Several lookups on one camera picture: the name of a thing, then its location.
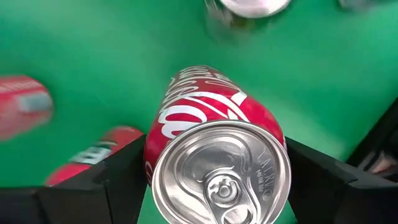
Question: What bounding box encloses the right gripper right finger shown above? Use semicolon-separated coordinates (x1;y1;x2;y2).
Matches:
285;137;398;224

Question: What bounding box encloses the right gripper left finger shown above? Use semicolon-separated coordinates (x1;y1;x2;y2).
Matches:
35;134;148;224

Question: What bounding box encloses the red Coca-Cola can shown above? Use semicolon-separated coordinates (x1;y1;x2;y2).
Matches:
143;64;292;224

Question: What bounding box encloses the slim blue beverage can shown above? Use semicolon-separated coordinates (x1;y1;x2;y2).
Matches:
203;0;294;43

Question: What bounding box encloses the orange Fanta can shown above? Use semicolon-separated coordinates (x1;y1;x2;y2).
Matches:
0;74;54;141
45;126;146;187

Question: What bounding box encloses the green table mat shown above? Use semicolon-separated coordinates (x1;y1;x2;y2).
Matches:
0;0;398;224

